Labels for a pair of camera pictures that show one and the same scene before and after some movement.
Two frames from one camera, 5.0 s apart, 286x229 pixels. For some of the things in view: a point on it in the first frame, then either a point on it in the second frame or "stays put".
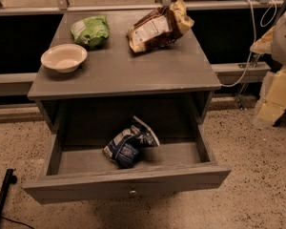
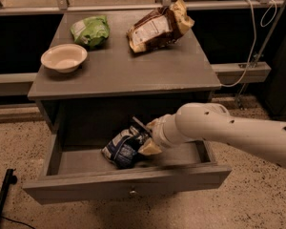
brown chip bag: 159,26 stays put
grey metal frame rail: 9,85 stays put
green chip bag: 91,31 stays put
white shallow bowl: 64,57 stays put
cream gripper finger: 270,112 → 150,148
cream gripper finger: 263,46 → 152,124
